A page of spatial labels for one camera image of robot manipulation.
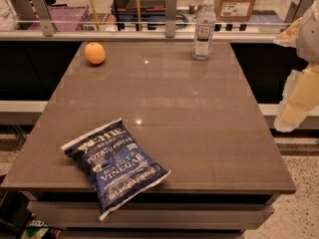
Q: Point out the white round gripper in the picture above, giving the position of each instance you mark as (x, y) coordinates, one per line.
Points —
(309, 39)

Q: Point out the blue kettle chip bag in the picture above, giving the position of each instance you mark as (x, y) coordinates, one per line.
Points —
(117, 168)

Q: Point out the cardboard box with label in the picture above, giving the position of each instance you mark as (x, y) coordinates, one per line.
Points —
(234, 10)

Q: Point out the clear water bottle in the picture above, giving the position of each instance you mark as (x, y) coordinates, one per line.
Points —
(204, 28)

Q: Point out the orange and blue cart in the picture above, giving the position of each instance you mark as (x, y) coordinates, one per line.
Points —
(135, 13)

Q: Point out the orange fruit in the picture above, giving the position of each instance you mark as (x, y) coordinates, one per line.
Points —
(95, 53)

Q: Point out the yellow broom stick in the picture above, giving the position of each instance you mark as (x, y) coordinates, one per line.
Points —
(93, 7)

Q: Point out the purple plastic crate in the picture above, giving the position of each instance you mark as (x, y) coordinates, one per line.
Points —
(68, 18)

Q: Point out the green package under table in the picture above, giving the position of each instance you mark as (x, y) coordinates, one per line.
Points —
(36, 229)

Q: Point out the right metal railing post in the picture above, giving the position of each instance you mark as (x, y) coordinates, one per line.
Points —
(296, 9)

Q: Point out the metal railing post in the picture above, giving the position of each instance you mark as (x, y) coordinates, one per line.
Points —
(296, 9)
(170, 12)
(47, 27)

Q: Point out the middle metal railing post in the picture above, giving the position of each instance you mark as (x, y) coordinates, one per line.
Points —
(170, 12)

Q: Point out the left metal railing post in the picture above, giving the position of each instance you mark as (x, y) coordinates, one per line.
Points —
(47, 27)

